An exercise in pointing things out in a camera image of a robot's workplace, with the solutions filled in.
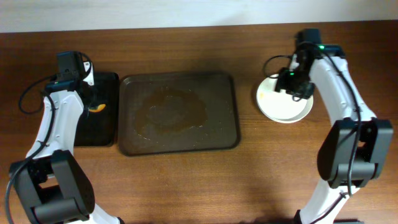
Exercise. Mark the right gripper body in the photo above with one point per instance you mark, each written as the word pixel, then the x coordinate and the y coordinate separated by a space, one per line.
pixel 294 90

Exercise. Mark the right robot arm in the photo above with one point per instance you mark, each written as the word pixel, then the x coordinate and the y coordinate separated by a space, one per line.
pixel 355 150

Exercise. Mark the white plate top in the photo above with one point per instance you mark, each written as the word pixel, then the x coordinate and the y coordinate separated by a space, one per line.
pixel 279 106

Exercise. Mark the small black tray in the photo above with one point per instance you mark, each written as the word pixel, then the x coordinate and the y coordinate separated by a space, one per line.
pixel 98 129

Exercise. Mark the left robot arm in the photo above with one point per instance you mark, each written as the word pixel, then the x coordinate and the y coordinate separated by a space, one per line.
pixel 80 108

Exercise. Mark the green and yellow sponge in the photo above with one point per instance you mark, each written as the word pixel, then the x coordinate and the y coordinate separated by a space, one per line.
pixel 97 109

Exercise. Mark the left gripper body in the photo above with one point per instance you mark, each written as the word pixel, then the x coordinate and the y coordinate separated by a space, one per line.
pixel 90 101

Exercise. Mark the brown plastic serving tray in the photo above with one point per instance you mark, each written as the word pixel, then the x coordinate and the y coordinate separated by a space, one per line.
pixel 164 113

